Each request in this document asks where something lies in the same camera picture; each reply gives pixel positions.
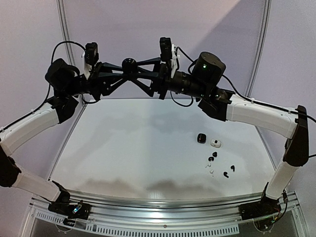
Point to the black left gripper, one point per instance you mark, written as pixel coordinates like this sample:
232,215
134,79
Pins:
99,81

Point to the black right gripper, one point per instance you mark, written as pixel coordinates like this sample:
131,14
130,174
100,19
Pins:
162,79

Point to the black oval charging case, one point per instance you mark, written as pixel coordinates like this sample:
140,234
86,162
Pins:
129,66

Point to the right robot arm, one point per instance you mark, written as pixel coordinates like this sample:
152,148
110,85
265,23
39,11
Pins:
228,105

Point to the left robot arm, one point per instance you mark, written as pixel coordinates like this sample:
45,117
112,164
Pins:
68,83

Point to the small black charging case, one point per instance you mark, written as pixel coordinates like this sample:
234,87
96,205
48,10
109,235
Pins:
201,138

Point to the small white charging case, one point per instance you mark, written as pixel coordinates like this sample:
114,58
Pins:
215,143

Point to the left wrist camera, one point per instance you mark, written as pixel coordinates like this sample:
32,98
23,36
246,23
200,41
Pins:
90,57

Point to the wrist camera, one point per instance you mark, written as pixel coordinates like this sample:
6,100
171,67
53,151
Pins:
168,53
90,57

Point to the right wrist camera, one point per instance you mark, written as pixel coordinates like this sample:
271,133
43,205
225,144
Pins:
168,53

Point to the left aluminium wall post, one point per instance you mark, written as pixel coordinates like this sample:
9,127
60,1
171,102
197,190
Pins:
65,32

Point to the aluminium wall post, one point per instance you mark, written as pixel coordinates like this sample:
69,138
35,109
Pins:
260,46
65,32

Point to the right aluminium wall post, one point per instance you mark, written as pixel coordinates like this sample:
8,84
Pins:
260,46

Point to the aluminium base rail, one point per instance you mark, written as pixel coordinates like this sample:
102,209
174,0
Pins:
135,217

